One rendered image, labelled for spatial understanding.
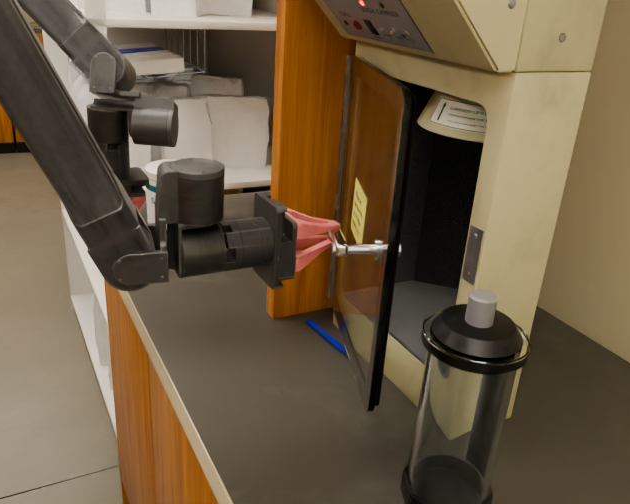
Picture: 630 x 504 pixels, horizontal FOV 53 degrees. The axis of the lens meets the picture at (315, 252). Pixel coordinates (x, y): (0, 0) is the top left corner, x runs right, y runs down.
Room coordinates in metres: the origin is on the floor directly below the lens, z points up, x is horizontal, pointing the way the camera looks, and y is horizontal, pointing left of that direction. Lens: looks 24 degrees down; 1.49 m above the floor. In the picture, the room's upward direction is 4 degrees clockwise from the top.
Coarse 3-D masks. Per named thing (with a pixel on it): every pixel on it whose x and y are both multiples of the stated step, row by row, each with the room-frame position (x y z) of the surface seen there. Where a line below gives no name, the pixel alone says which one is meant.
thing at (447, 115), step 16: (432, 96) 0.84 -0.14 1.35; (448, 96) 0.80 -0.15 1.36; (432, 112) 0.81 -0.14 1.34; (448, 112) 0.79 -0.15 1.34; (464, 112) 0.77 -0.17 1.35; (480, 112) 0.77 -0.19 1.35; (432, 128) 0.79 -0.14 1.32; (448, 128) 0.78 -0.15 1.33; (464, 128) 0.76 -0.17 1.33; (480, 128) 0.76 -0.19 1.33
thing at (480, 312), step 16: (464, 304) 0.59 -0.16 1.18; (480, 304) 0.54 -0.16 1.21; (496, 304) 0.55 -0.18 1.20; (448, 320) 0.55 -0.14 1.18; (464, 320) 0.56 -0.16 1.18; (480, 320) 0.54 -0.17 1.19; (496, 320) 0.56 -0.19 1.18; (512, 320) 0.56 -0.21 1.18; (448, 336) 0.53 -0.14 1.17; (464, 336) 0.53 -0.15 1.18; (480, 336) 0.53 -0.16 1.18; (496, 336) 0.53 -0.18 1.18; (512, 336) 0.53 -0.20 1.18; (464, 352) 0.52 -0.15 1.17; (480, 352) 0.51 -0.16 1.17; (496, 352) 0.52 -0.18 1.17; (512, 352) 0.52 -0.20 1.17
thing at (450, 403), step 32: (448, 352) 0.52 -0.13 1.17; (448, 384) 0.52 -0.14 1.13; (480, 384) 0.51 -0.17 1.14; (512, 384) 0.53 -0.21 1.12; (416, 416) 0.57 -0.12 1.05; (448, 416) 0.52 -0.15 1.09; (480, 416) 0.51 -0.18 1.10; (416, 448) 0.55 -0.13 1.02; (448, 448) 0.52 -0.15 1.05; (480, 448) 0.51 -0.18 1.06; (416, 480) 0.54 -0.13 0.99; (448, 480) 0.51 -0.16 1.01; (480, 480) 0.52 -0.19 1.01
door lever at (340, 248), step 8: (328, 232) 0.72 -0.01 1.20; (336, 232) 0.70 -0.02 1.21; (336, 240) 0.68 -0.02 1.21; (344, 240) 0.68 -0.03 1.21; (376, 240) 0.67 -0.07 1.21; (336, 248) 0.66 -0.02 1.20; (344, 248) 0.66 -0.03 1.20; (352, 248) 0.67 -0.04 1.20; (360, 248) 0.67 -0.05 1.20; (368, 248) 0.67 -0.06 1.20; (376, 248) 0.67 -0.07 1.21; (344, 256) 0.67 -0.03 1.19; (376, 256) 0.66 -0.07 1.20
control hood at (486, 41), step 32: (320, 0) 0.89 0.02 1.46; (416, 0) 0.68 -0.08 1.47; (448, 0) 0.63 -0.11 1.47; (480, 0) 0.64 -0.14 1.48; (512, 0) 0.65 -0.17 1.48; (448, 32) 0.68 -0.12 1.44; (480, 32) 0.64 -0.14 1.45; (512, 32) 0.66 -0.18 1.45; (480, 64) 0.67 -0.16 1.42; (512, 64) 0.66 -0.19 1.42
